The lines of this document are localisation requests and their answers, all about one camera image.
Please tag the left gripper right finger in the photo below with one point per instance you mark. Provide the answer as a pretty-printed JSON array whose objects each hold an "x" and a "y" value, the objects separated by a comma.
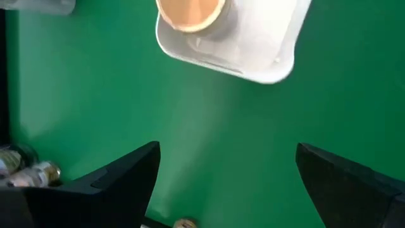
[{"x": 341, "y": 190}]

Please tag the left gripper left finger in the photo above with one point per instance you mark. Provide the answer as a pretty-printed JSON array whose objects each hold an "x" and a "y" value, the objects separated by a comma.
[{"x": 110, "y": 196}]

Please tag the cardboard spice canister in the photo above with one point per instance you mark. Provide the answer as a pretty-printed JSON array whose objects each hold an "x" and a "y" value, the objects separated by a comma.
[{"x": 190, "y": 12}]

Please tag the wide white plastic bin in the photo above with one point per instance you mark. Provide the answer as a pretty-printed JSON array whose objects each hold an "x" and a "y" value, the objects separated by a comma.
[{"x": 253, "y": 41}]

